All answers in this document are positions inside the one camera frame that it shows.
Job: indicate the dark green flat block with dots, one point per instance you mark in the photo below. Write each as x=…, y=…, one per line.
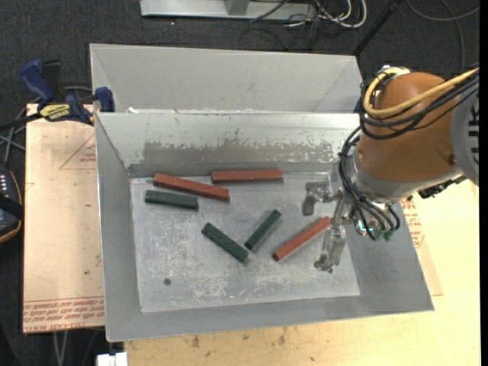
x=171, y=200
x=263, y=230
x=225, y=242

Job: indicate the red-brown flat block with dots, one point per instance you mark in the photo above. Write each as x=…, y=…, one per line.
x=247, y=176
x=301, y=239
x=190, y=187

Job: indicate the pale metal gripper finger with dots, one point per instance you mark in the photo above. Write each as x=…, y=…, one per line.
x=319, y=193
x=333, y=248

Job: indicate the grey metal bin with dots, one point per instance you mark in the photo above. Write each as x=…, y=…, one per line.
x=198, y=280

